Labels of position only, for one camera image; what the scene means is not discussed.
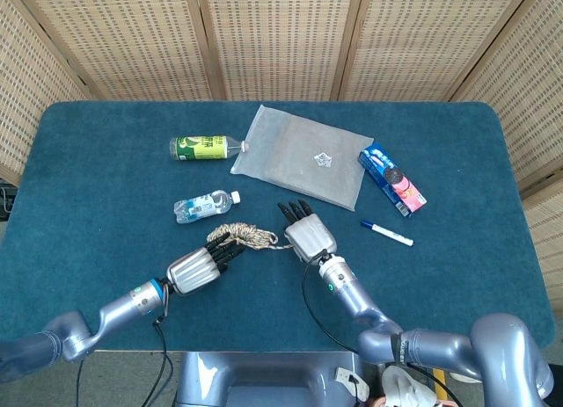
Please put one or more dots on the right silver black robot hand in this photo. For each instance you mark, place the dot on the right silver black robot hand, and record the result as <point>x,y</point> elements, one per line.
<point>308,237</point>

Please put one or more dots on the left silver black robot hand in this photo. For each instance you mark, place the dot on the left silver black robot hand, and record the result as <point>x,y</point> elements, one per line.
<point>198,271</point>

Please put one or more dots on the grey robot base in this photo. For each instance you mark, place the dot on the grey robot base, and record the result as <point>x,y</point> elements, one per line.
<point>264,380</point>

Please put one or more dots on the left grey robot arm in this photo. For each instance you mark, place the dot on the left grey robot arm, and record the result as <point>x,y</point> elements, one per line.
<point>88,323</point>

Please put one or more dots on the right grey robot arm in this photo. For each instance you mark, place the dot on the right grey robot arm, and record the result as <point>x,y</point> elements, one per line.
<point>440,345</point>

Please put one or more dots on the clear blue label water bottle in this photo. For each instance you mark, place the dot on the clear blue label water bottle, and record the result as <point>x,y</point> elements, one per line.
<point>202,206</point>

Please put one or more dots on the grey mesh zipper pouch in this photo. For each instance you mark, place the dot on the grey mesh zipper pouch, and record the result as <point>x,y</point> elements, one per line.
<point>303,158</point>

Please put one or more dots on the white marker blue cap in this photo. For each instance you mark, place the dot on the white marker blue cap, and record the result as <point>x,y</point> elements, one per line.
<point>387,232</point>

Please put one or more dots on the blue pink cookie box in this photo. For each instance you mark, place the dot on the blue pink cookie box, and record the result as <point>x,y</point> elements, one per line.
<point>393,181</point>

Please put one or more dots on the green label plastic bottle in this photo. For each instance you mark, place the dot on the green label plastic bottle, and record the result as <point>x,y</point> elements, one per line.
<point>200,147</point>

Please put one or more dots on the teal felt table cover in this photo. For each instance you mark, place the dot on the teal felt table cover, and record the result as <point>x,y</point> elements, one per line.
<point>110,183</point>

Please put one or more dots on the white plug socket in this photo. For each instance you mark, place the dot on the white plug socket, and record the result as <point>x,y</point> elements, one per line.
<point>344,373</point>

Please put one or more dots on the white grey sneaker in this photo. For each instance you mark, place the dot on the white grey sneaker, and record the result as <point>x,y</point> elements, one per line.
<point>402,387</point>

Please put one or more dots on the woven bamboo screen panel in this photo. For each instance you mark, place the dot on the woven bamboo screen panel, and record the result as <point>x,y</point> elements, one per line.
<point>123,38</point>
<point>31,99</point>
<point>422,38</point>
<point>528,95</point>
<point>277,38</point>

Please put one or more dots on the black equipment box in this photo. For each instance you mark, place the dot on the black equipment box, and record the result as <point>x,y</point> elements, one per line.
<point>5,200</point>

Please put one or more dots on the yellow metal post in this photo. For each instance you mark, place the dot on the yellow metal post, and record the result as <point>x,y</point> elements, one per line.
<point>440,380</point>

